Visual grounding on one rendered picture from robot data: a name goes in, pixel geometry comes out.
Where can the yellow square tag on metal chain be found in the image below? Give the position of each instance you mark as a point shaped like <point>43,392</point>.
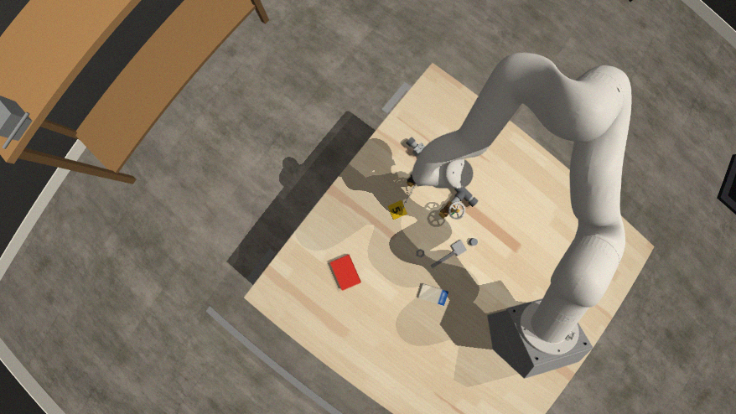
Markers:
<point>396,208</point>

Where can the grey pipe manifold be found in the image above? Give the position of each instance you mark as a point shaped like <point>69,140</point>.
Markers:
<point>463,193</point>

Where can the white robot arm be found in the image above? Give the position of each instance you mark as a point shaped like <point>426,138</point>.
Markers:
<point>580,111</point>

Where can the red flat block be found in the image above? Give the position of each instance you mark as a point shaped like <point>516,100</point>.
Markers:
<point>345,272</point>

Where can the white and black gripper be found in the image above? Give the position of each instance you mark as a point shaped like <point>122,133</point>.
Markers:
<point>410,180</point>

